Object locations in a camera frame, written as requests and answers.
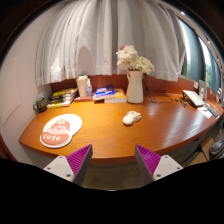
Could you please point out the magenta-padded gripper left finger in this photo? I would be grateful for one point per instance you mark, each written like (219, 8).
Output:
(55, 166)

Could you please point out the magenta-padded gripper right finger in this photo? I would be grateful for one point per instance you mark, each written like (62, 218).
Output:
(166, 165)

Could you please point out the white computer mouse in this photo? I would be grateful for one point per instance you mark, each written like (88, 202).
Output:
(131, 118)

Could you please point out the pink cartoon mouse pad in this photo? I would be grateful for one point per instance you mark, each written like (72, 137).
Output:
(60, 130)

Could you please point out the green mug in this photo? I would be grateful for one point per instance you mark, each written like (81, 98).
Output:
(41, 104)

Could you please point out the black pen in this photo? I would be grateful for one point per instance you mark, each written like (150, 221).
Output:
(181, 102)

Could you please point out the black spine book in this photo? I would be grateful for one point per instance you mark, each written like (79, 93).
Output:
(59, 98)

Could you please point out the silver laptop on stand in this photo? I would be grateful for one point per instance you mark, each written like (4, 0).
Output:
(193, 97)

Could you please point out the red notebook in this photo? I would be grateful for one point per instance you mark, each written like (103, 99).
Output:
(83, 98)

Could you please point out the thick white book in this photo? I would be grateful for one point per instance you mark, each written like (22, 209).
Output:
(115, 100)

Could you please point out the white ceramic jug vase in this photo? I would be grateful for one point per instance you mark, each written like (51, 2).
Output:
(134, 88)

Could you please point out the clear small spray bottle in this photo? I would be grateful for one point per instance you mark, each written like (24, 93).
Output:
(89, 90)

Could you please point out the cream tumbler cup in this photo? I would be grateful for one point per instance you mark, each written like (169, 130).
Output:
(81, 86)

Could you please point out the orange cover book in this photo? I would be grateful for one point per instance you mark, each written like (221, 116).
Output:
(120, 94)

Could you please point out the blue cover book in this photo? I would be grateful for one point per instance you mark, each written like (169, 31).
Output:
(104, 92)

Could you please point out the window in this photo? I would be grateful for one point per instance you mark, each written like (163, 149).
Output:
(195, 56)

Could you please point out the white flower bouquet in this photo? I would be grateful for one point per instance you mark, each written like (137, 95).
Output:
(131, 58)

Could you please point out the white curtain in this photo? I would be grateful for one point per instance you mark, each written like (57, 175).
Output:
(100, 36)

